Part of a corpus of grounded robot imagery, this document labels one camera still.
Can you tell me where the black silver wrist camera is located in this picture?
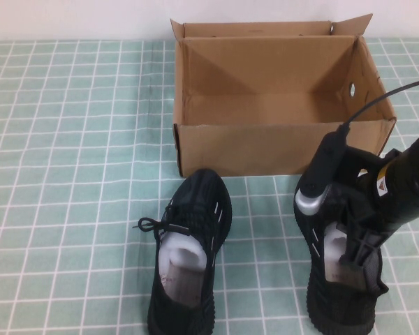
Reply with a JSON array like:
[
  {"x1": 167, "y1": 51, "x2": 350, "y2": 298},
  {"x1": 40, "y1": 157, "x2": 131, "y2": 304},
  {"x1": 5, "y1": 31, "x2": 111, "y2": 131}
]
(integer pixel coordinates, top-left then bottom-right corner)
[{"x1": 295, "y1": 131, "x2": 352, "y2": 218}]

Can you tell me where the black knit sneaker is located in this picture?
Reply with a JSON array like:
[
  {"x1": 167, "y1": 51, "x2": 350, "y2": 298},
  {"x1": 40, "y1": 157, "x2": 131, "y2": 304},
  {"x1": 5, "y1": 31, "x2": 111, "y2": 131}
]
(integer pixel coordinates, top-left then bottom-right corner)
[
  {"x1": 293, "y1": 170, "x2": 390, "y2": 335},
  {"x1": 132, "y1": 168, "x2": 234, "y2": 335}
]

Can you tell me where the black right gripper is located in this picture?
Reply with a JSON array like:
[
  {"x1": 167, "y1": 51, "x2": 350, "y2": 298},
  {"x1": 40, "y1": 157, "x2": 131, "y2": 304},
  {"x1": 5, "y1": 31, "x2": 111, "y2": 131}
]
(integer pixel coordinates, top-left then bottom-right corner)
[{"x1": 339, "y1": 131, "x2": 419, "y2": 277}]

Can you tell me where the green white checked tablecloth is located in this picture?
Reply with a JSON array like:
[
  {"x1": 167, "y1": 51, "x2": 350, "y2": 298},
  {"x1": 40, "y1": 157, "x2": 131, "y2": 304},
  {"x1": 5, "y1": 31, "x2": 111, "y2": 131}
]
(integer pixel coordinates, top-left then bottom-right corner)
[{"x1": 0, "y1": 36, "x2": 419, "y2": 335}]

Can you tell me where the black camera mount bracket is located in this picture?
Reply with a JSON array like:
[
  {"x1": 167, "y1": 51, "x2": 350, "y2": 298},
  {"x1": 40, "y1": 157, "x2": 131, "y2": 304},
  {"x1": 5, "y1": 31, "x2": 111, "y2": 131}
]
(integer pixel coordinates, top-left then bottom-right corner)
[{"x1": 335, "y1": 145, "x2": 385, "y2": 186}]

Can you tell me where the brown cardboard shoe box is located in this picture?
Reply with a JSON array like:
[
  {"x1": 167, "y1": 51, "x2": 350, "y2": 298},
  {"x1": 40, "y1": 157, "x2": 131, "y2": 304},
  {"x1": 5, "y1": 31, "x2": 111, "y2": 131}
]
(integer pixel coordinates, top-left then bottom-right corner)
[{"x1": 170, "y1": 13, "x2": 397, "y2": 178}]

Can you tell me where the white paper shoe stuffing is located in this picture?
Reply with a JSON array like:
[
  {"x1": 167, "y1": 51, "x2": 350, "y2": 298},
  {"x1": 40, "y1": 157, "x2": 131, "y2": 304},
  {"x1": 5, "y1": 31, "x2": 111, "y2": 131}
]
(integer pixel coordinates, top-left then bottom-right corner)
[
  {"x1": 159, "y1": 234, "x2": 209, "y2": 277},
  {"x1": 326, "y1": 223, "x2": 352, "y2": 262}
]

